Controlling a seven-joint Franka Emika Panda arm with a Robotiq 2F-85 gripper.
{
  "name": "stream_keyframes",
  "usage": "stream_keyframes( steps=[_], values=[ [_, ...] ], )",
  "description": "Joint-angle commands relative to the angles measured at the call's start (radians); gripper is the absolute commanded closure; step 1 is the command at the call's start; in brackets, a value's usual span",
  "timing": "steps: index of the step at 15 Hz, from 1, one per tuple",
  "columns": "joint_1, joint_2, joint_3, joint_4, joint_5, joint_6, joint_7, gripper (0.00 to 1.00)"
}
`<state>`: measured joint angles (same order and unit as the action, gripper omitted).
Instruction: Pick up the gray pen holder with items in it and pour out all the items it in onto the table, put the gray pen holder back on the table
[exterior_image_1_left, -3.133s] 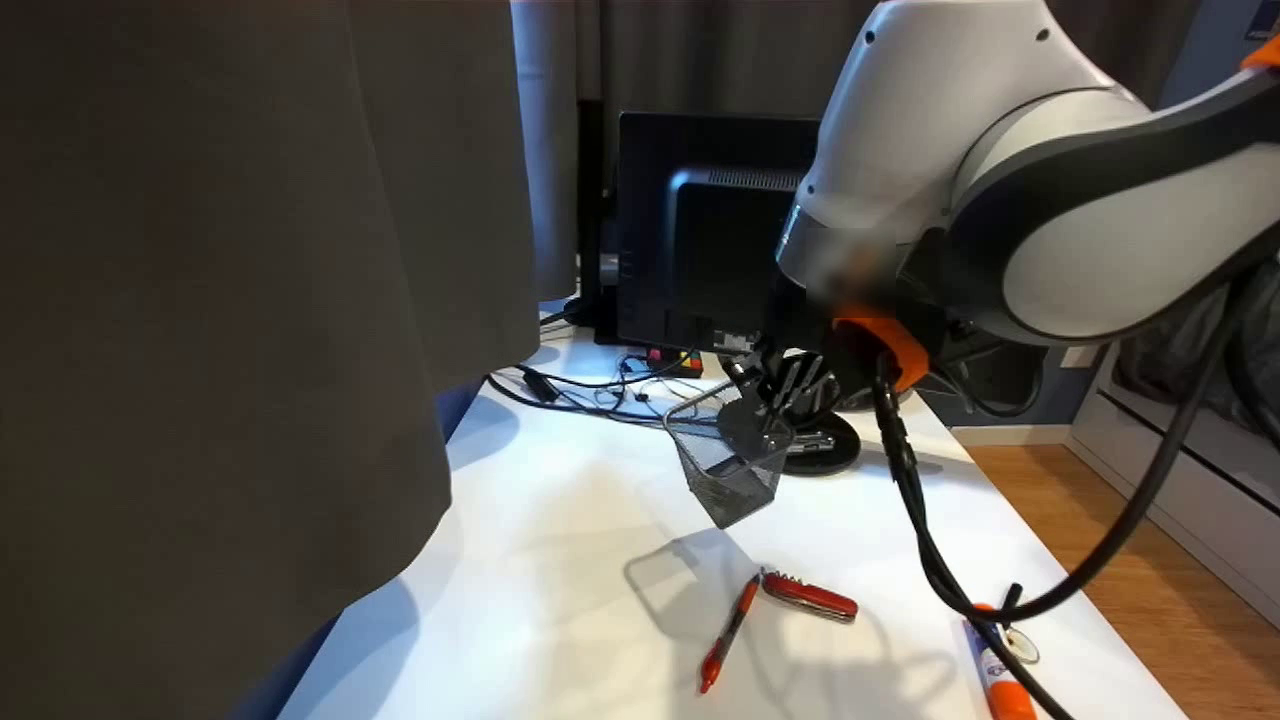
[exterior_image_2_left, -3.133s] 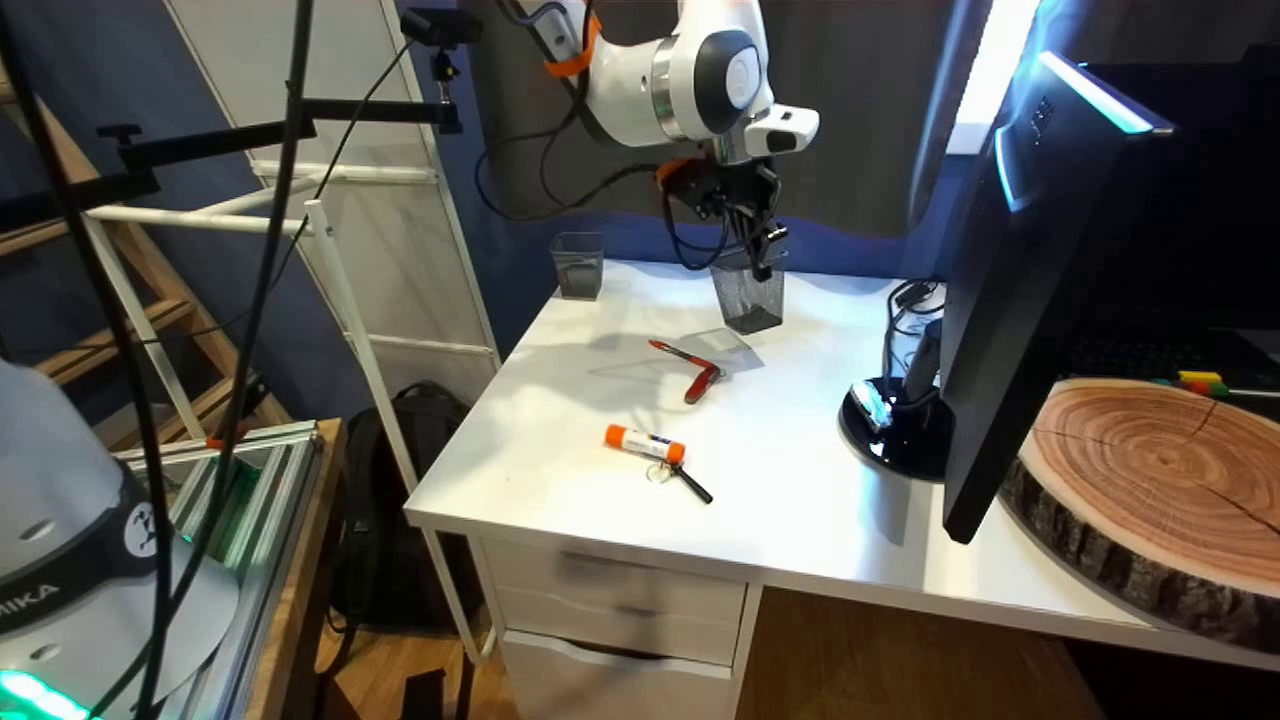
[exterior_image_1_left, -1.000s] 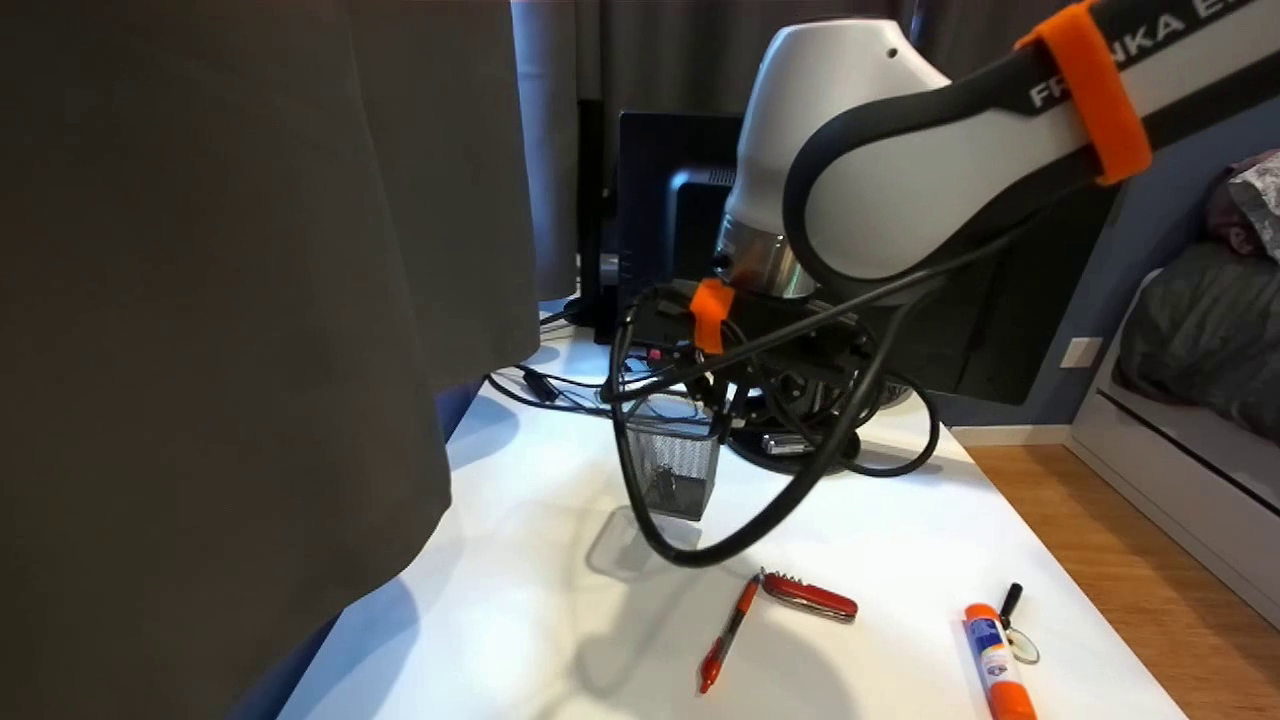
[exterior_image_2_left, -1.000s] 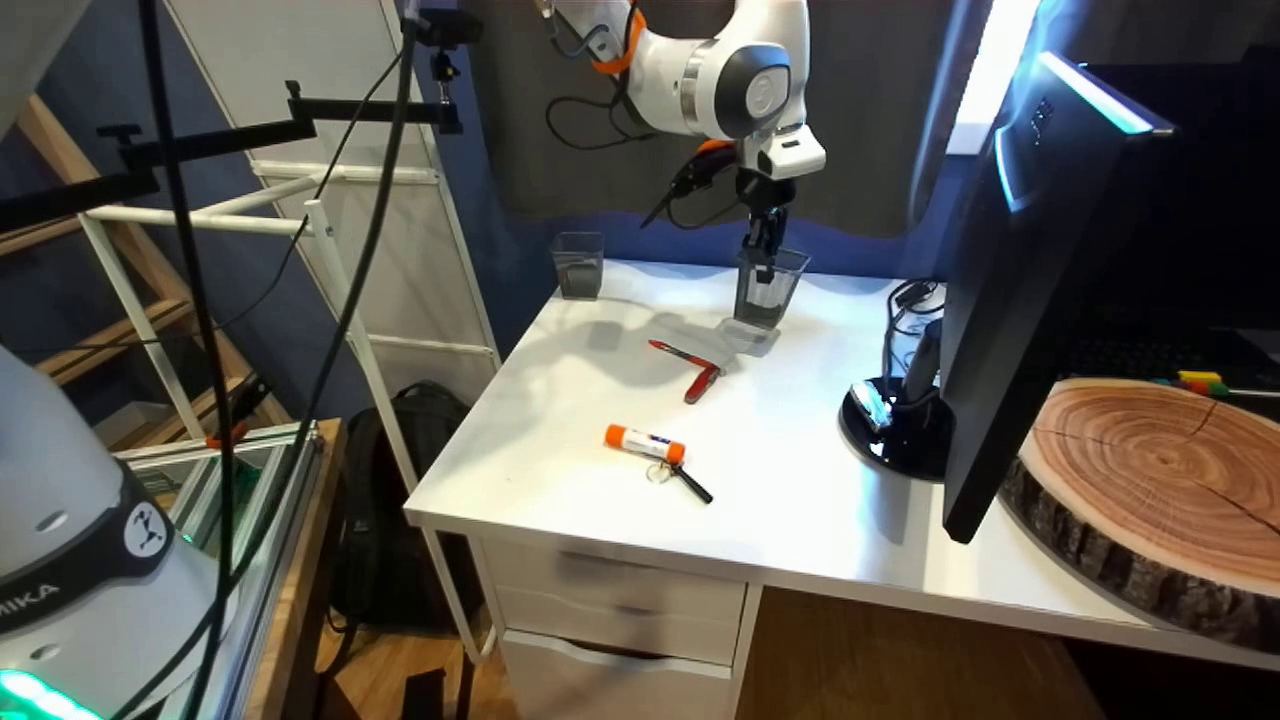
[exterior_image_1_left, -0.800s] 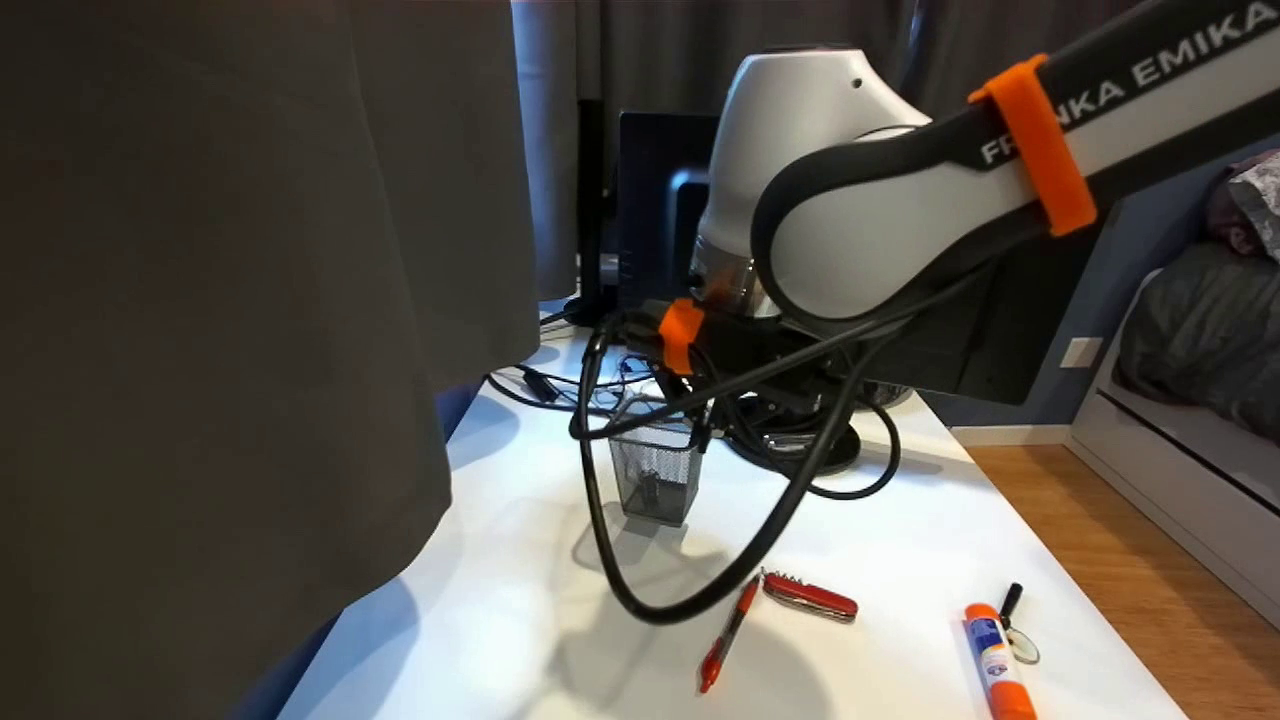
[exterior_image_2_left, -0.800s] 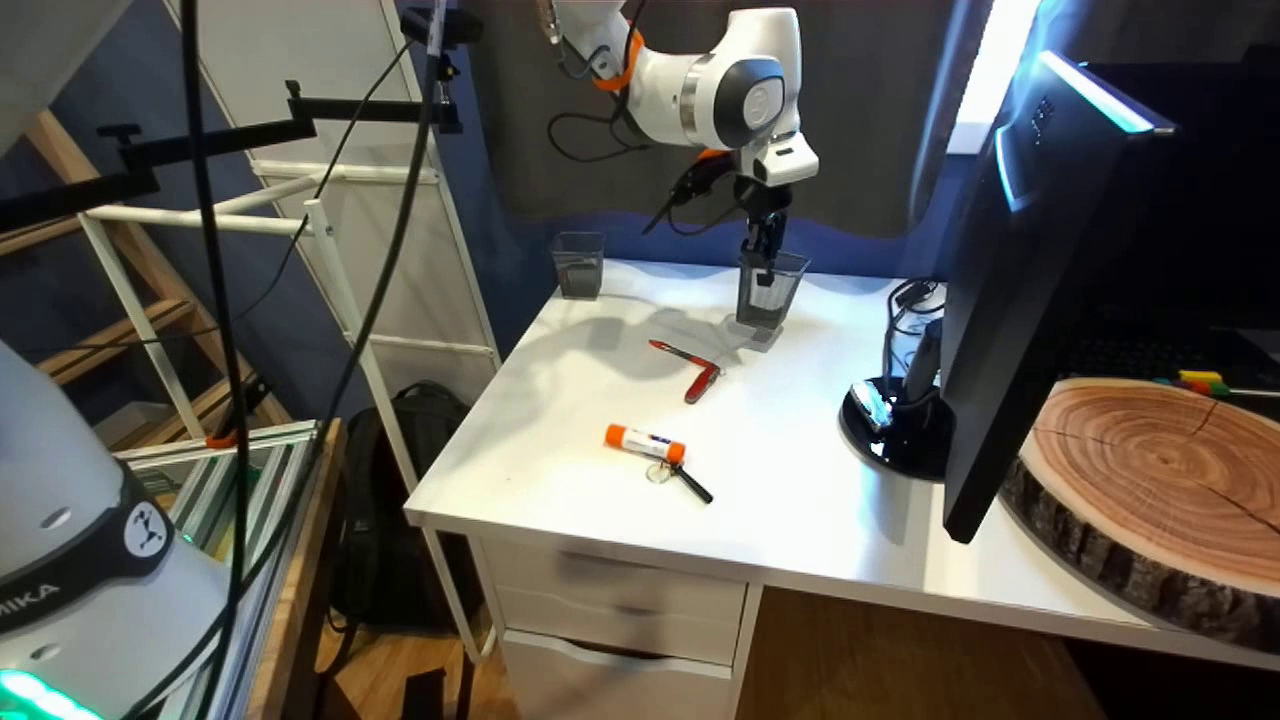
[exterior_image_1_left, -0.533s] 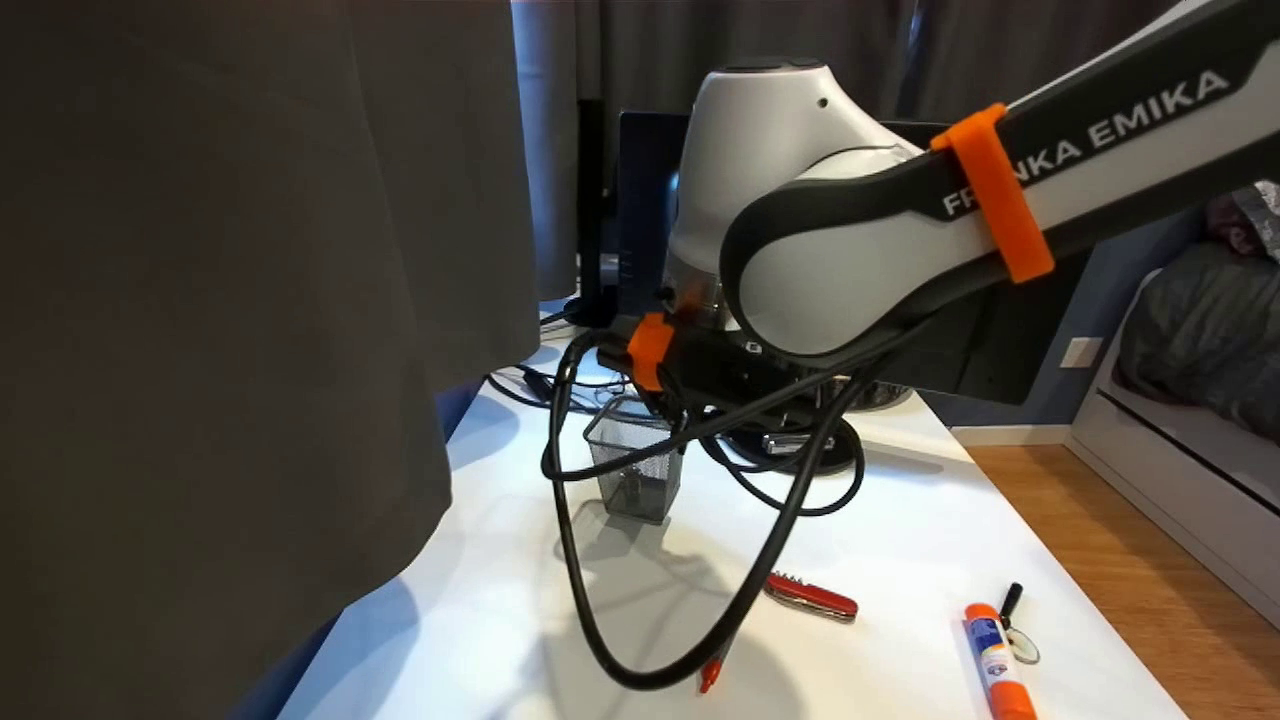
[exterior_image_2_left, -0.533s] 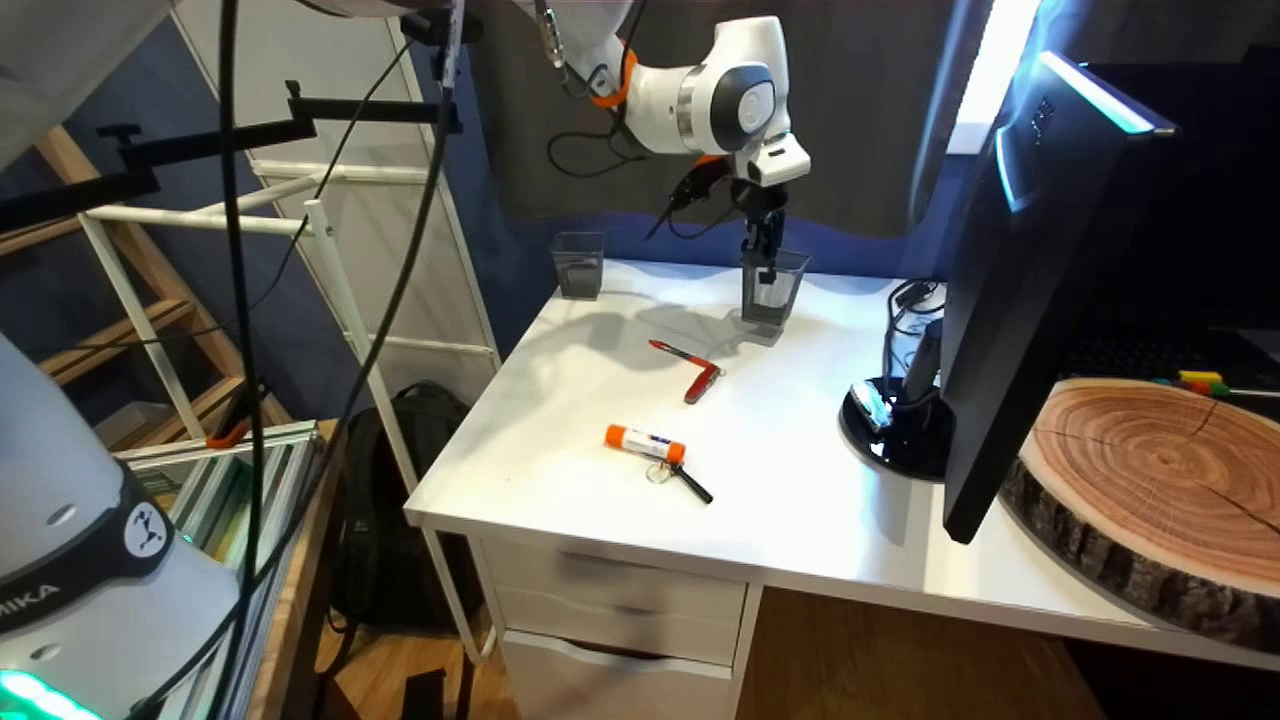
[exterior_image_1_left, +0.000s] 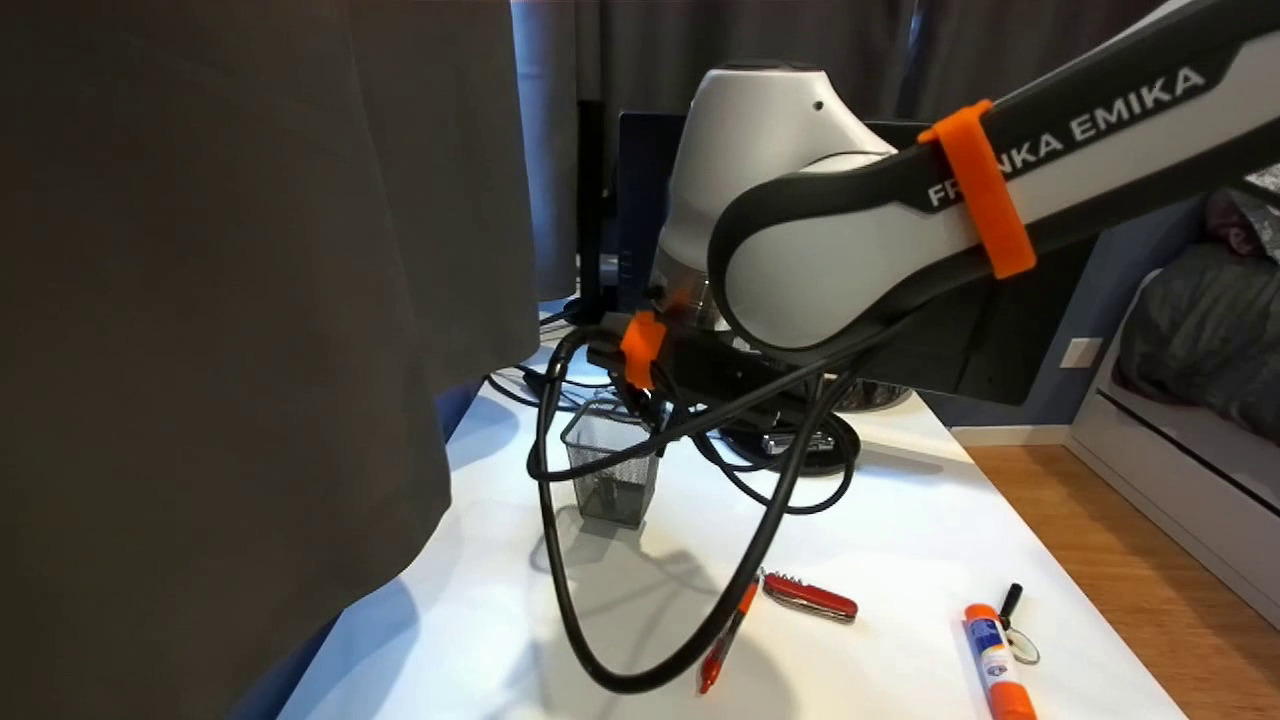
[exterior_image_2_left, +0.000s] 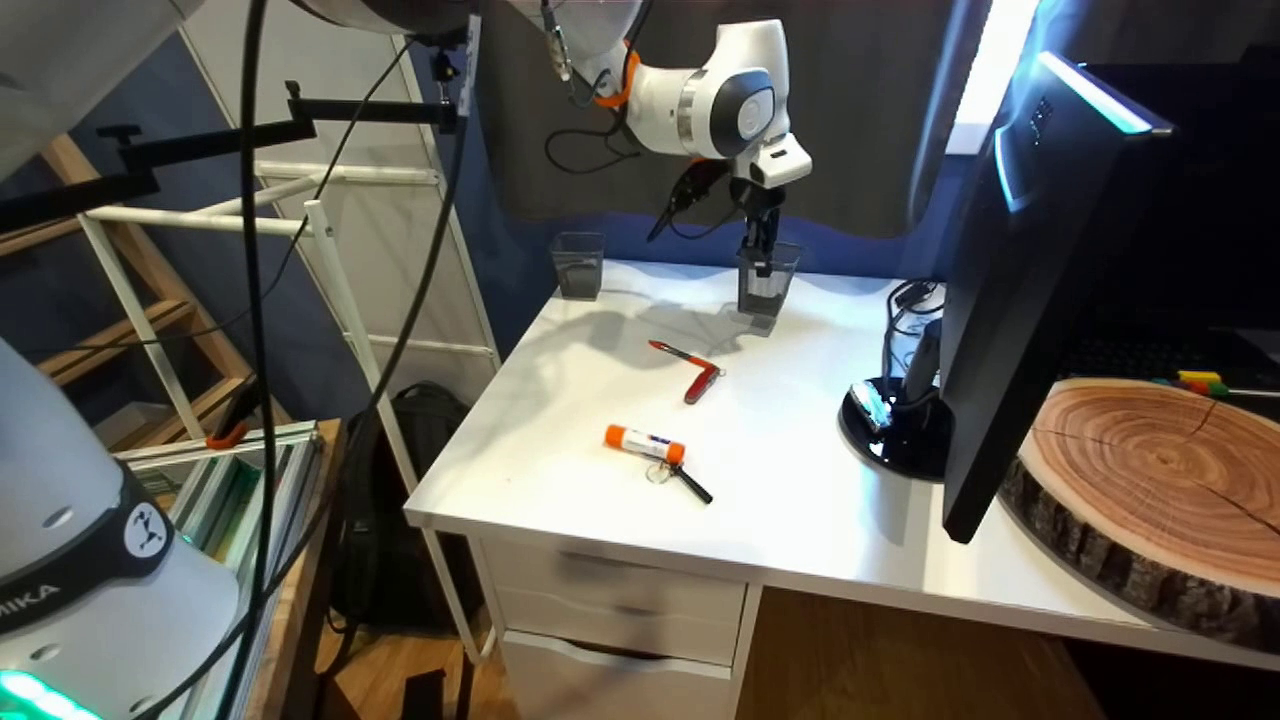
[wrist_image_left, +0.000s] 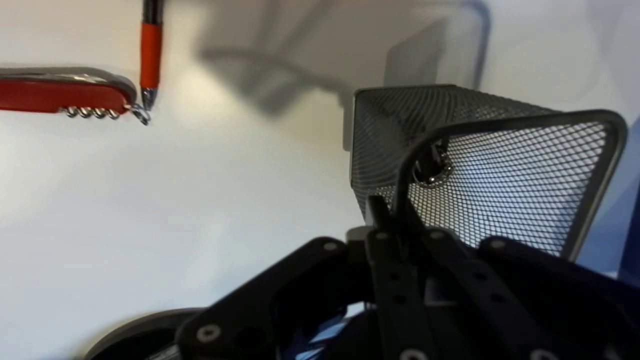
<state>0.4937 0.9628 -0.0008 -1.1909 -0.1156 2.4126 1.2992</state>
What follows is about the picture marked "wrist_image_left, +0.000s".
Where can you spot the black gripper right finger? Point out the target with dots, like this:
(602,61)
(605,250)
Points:
(532,301)

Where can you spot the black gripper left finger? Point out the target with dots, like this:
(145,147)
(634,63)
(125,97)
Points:
(292,307)

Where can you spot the gray mesh pen holder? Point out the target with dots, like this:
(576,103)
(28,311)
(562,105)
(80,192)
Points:
(532,173)

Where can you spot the red pen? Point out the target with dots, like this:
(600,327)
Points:
(150,46)

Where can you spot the red pocket knife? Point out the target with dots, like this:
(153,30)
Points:
(61,94)

